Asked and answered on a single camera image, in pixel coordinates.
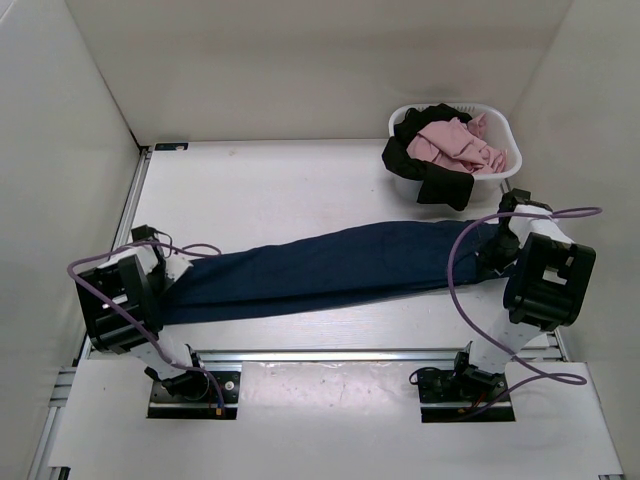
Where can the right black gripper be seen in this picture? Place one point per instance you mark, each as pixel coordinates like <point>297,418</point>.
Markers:
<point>492,262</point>

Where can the dark blue denim trousers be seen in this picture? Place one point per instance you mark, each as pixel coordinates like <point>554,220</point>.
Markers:
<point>355,266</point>

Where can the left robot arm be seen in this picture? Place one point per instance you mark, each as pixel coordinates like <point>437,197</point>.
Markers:
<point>119,295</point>

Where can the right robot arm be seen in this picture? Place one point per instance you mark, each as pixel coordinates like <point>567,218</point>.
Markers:
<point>470,365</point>

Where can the white plastic laundry basket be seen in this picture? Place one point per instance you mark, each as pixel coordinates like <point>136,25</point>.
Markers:
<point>498,135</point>

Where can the dark corner label sticker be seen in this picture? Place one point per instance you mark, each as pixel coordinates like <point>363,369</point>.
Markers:
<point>171,146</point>

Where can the black garment in basket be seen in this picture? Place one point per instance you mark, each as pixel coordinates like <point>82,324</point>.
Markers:
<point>438,185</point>

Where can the pink garment in basket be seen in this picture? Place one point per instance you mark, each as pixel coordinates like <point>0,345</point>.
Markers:
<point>458,146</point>

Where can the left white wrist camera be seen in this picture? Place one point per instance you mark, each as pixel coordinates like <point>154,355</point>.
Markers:
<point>176,266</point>

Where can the left aluminium rail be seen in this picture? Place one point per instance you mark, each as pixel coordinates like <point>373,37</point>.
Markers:
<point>130,207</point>

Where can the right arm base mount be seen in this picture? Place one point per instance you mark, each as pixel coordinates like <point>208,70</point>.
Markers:
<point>444,398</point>

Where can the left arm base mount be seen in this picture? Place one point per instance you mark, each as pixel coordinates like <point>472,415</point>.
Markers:
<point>189,398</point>

